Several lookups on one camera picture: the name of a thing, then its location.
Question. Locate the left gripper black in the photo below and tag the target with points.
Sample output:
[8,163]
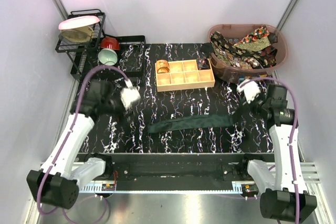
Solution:
[121,114]

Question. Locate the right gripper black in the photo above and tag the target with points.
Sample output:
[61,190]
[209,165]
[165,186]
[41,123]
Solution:
[250,105]

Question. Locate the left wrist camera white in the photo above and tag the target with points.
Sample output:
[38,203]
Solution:
[129,96]

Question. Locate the black wire dish rack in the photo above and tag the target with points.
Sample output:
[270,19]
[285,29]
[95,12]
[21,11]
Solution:
[84,55]

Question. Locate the black marble pattern mat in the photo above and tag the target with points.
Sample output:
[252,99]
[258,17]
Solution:
[249,135]

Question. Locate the aluminium rail frame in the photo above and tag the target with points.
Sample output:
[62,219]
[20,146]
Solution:
[214,181]

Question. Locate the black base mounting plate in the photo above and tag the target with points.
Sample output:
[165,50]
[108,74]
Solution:
[216,167]

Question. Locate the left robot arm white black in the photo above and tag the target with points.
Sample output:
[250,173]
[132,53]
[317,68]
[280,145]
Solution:
[56,183]

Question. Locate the wooden compartment box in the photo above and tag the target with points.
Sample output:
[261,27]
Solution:
[184,75]

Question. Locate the red bowl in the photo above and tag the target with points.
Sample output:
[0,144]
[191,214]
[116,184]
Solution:
[110,43]

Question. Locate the beige plate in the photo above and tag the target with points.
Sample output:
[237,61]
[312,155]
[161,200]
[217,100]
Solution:
[77,35]

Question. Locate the dark green fern tie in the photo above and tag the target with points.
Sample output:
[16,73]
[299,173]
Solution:
[191,122]

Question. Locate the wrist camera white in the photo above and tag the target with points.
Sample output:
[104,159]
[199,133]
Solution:
[129,96]
[250,89]

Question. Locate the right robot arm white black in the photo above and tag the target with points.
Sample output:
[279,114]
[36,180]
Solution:
[283,195]

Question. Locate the light green bowl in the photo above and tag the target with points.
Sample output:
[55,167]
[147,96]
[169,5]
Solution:
[107,57]

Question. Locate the pink plate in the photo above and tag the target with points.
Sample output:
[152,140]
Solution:
[77,22]

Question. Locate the rolled dark patterned tie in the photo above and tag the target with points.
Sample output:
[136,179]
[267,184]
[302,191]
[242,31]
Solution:
[203,64]

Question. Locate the pile of patterned ties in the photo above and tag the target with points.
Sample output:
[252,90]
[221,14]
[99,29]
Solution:
[254,51]

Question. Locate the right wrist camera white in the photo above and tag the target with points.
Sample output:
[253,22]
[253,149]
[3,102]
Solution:
[250,89]

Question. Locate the rolled orange tie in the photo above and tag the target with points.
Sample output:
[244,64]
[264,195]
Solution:
[162,66]

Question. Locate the brown plastic basket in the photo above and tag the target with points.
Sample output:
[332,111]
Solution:
[233,74]

